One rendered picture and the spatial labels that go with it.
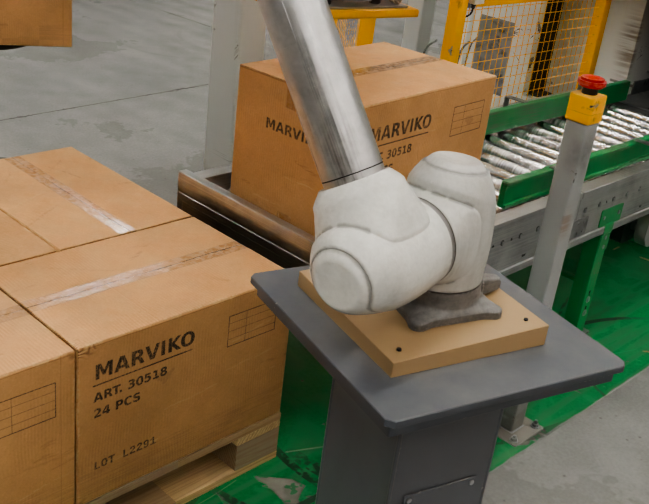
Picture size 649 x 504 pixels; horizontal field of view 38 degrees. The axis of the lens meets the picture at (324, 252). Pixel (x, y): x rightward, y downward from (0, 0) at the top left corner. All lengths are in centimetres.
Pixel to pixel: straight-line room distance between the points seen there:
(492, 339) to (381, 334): 19
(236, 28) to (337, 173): 208
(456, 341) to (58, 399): 82
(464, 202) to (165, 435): 99
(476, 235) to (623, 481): 134
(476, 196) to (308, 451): 121
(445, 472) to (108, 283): 87
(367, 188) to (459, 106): 118
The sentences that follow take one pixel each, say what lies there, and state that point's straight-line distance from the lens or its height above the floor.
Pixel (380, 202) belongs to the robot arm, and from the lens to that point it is 139.
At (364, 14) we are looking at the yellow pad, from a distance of 222.
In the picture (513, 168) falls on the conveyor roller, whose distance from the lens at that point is 322.
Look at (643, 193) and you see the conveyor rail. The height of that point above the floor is 50.
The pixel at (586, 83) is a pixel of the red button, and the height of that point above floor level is 103.
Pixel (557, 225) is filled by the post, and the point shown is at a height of 66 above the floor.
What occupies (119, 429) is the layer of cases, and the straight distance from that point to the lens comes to 210.
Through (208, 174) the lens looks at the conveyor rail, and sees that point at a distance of 265.
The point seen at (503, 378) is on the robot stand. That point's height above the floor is 75.
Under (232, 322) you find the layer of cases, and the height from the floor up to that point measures 47.
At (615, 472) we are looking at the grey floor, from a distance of 278.
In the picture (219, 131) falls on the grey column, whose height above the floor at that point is 41.
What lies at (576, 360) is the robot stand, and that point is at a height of 75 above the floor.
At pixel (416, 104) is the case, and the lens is 236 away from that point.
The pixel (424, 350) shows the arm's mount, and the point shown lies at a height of 78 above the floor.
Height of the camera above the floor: 156
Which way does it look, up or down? 25 degrees down
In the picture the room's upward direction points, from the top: 7 degrees clockwise
